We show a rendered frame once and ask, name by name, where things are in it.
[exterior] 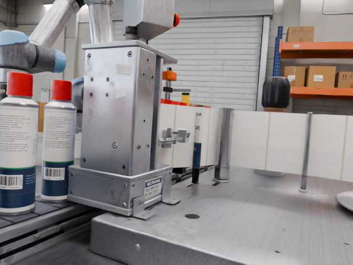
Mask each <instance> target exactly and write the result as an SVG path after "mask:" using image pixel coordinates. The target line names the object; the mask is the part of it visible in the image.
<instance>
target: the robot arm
mask: <svg viewBox="0 0 353 265"><path fill-rule="evenodd" d="M114 4H115V0H55V2H54V3H53V5H52V6H51V8H50V9H49V10H48V12H47V13H46V15H45V16H44V17H43V19H42V20H41V21H40V23H39V24H38V26H37V27H36V28H35V30H34V31H33V33H32V34H31V35H30V37H28V35H27V34H25V33H23V32H19V31H16V30H3V31H1V32H0V89H5V93H0V101H1V100H3V99H4V98H6V97H7V94H6V93H7V73H8V72H22V73H28V74H35V73H42V72H52V73H61V72H63V71H64V69H65V67H66V56H65V54H64V53H63V52H61V51H59V50H55V49H54V48H51V47H52V45H53V44H54V42H55V41H56V39H57V38H58V36H59V35H60V33H61V32H62V31H63V29H64V28H65V26H66V25H67V23H68V21H69V20H70V18H71V17H72V15H73V14H75V13H78V12H79V10H80V9H81V8H82V7H83V6H84V5H87V6H88V9H89V23H90V36H91V43H105V42H113V26H112V11H111V8H112V7H113V5H114ZM71 82H72V94H71V103H72V104H73V105H74V106H75V107H76V108H77V111H76V134H78V133H81V132H82V110H83V98H84V77H79V78H75V79H73V80H72V81H71Z"/></svg>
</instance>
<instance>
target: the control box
mask: <svg viewBox="0 0 353 265"><path fill-rule="evenodd" d="M174 1H175V0H124V7H123V27H122V35H123V36H126V27H127V26H135V27H136V28H138V30H137V35H136V36H137V39H139V38H145V39H146V40H151V39H153V38H155V37H157V36H159V35H161V34H162V33H164V32H166V31H168V30H170V29H172V28H173V21H174Z"/></svg>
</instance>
